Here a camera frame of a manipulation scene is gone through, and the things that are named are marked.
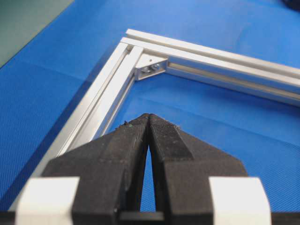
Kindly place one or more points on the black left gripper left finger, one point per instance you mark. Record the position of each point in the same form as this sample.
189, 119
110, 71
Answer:
111, 171

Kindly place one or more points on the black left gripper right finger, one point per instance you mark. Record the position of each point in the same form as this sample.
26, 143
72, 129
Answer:
181, 166

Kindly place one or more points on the blue table mat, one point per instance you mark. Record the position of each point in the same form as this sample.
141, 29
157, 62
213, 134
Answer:
42, 84

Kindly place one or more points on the square aluminium extrusion frame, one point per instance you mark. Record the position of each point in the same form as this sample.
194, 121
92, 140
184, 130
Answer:
139, 56

